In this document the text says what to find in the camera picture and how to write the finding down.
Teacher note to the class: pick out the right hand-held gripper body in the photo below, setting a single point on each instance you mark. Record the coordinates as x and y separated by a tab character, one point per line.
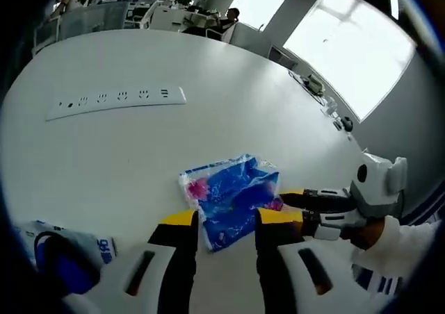
375	185

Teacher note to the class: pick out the small black object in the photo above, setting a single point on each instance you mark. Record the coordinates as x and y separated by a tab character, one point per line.
347	123

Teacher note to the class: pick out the white power strip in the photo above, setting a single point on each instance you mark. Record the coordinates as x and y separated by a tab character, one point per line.
114	102

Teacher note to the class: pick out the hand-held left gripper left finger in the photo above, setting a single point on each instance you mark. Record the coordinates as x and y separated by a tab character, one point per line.
174	276

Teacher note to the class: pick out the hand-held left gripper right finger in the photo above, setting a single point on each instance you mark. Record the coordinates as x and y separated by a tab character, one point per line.
278	276

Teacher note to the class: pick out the white table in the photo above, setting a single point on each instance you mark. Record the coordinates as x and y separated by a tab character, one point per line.
174	137

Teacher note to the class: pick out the wet wipes pack blue lid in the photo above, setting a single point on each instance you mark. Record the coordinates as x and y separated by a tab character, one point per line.
69	251

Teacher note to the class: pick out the blue plastic bag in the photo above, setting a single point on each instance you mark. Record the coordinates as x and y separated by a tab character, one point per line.
233	206

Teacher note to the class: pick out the grey device on table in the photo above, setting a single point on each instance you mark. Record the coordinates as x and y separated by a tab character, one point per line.
313	83

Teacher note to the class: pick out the person's right hand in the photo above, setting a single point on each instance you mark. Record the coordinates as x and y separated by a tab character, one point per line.
365	234

